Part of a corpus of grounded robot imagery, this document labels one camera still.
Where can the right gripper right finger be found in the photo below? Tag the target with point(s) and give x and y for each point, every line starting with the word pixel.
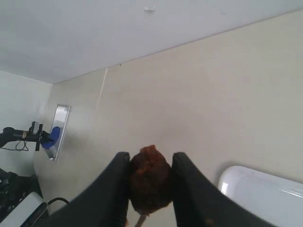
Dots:
pixel 198 203

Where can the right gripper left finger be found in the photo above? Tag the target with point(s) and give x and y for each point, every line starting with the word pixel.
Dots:
pixel 103 204

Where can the dark red fruit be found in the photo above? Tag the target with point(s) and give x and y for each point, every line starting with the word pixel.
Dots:
pixel 150 181

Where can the left black Piper robot arm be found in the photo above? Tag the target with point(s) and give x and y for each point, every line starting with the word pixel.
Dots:
pixel 13 187

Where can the white rectangular plastic tray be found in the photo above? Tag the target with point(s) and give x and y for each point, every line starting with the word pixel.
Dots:
pixel 274 199

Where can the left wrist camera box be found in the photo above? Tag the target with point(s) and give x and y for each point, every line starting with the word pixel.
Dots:
pixel 27 213

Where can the silver frame with blue object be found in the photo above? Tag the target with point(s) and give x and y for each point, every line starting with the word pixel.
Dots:
pixel 57 132

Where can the black stand with cables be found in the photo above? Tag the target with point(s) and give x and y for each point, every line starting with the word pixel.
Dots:
pixel 34 134

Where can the small white wall clip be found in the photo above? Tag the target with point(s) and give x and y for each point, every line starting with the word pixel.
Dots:
pixel 149 9

